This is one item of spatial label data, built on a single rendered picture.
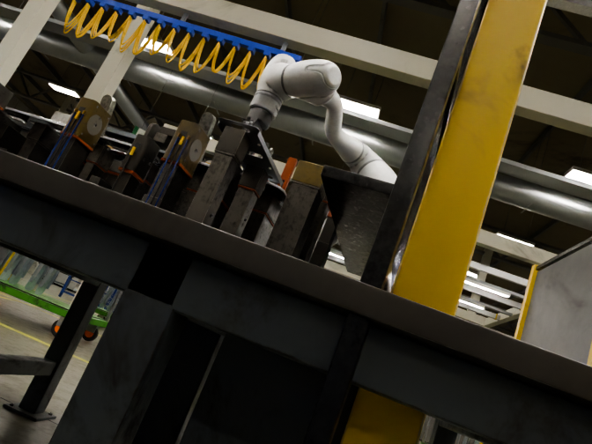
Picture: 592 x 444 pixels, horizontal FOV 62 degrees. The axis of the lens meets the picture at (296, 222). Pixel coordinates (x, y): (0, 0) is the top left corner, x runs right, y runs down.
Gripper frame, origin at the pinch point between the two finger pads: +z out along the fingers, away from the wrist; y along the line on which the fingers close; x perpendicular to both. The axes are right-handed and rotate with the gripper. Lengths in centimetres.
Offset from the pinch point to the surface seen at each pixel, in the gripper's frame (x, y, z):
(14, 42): 364, 199, -133
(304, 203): -29.1, -16.6, 9.7
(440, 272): -64, -53, 26
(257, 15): 156, 225, -239
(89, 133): 37.7, -18.2, 8.9
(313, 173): -28.2, -17.0, 1.2
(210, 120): 4.2, -18.2, -5.0
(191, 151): 2.6, -22.5, 7.1
